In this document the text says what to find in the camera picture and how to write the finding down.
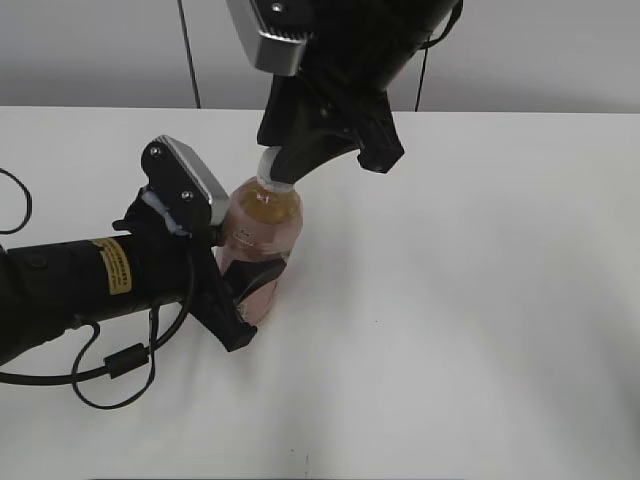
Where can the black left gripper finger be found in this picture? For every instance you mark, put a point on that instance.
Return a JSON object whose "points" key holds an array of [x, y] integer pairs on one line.
{"points": [[243, 278]]}

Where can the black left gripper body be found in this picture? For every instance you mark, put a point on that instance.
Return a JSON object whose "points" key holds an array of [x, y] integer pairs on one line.
{"points": [[206, 298]]}

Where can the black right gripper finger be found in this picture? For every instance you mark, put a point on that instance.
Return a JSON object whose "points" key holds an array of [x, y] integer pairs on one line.
{"points": [[300, 156]]}

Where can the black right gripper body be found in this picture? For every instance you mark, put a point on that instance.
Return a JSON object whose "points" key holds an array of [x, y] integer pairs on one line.
{"points": [[304, 104]]}

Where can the pink label tea bottle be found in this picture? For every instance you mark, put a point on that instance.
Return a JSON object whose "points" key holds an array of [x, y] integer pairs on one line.
{"points": [[260, 224]]}

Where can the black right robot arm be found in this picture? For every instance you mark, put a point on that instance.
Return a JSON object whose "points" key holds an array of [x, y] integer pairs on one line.
{"points": [[365, 44]]}

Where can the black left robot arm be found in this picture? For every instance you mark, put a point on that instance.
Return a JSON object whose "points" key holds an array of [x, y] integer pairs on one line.
{"points": [[49, 289]]}

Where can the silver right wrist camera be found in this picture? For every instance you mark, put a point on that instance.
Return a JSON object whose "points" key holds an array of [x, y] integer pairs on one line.
{"points": [[273, 33]]}

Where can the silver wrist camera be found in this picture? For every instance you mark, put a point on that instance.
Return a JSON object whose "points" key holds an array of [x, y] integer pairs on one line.
{"points": [[181, 188], [273, 33]]}

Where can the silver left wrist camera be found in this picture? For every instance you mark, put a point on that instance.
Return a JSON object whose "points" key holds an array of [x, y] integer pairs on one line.
{"points": [[181, 188]]}

